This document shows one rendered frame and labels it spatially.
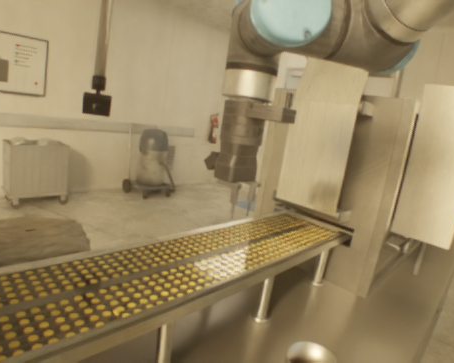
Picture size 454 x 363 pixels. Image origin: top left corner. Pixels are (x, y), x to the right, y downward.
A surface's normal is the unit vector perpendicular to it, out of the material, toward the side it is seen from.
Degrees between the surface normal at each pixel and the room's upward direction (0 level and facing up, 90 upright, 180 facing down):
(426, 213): 90
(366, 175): 90
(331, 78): 71
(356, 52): 136
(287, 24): 90
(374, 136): 90
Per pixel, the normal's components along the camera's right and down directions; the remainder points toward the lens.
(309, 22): 0.10, 0.21
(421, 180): -0.68, 0.05
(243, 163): 0.73, 0.18
